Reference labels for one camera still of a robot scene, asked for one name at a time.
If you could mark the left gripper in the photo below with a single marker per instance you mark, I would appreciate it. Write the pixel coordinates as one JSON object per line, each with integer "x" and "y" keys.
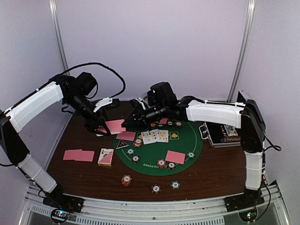
{"x": 92, "y": 126}

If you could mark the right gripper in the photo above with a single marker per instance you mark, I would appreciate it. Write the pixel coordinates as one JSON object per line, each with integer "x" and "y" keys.
{"x": 140, "y": 121}

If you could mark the red backed card deck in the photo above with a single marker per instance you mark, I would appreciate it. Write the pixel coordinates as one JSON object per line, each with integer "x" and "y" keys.
{"x": 115, "y": 126}

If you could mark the red 5 chip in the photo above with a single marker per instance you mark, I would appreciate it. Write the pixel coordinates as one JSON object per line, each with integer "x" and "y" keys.
{"x": 137, "y": 143}
{"x": 178, "y": 124}
{"x": 161, "y": 163}

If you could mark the community card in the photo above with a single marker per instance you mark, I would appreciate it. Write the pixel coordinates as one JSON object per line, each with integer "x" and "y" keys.
{"x": 163, "y": 136}
{"x": 154, "y": 135}
{"x": 147, "y": 137}

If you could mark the black triangular all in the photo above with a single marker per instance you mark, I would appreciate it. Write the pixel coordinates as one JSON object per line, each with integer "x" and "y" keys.
{"x": 122, "y": 144}

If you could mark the dealt red card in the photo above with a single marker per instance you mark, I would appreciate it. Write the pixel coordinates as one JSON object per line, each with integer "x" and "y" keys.
{"x": 84, "y": 156}
{"x": 72, "y": 154}

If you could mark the red card pulled from deck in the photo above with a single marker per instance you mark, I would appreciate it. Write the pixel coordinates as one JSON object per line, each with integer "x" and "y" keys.
{"x": 126, "y": 136}

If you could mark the red orange chip stack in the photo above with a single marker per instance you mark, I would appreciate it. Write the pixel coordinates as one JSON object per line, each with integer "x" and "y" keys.
{"x": 126, "y": 180}

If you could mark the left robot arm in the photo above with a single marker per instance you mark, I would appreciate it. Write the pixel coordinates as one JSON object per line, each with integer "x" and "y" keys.
{"x": 66, "y": 89}

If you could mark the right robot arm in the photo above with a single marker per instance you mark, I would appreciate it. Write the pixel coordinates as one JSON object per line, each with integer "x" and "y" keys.
{"x": 241, "y": 119}

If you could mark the blue cup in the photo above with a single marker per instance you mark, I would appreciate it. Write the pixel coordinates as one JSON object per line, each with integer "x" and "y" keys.
{"x": 150, "y": 98}

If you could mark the card deck box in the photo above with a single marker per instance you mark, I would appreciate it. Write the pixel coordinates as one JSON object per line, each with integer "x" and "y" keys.
{"x": 105, "y": 157}

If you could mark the green round poker mat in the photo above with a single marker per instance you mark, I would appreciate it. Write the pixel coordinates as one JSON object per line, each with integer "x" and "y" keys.
{"x": 185, "y": 139}

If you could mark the aluminium poker case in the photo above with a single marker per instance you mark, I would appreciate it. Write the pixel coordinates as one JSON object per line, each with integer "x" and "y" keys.
{"x": 219, "y": 135}

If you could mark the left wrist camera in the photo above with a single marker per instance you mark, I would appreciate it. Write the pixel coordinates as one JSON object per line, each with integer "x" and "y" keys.
{"x": 106, "y": 103}

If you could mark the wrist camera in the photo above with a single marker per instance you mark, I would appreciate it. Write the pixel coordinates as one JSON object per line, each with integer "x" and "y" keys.
{"x": 106, "y": 103}
{"x": 138, "y": 102}

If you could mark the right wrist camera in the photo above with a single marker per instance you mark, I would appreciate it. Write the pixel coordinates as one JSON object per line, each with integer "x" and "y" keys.
{"x": 138, "y": 102}

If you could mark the aluminium front rail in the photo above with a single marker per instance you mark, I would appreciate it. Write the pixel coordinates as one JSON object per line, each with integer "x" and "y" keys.
{"x": 210, "y": 211}

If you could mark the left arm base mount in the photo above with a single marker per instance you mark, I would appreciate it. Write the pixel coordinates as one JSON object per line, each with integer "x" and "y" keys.
{"x": 63, "y": 209}

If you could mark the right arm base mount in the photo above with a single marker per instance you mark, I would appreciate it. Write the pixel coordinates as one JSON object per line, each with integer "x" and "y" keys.
{"x": 246, "y": 206}

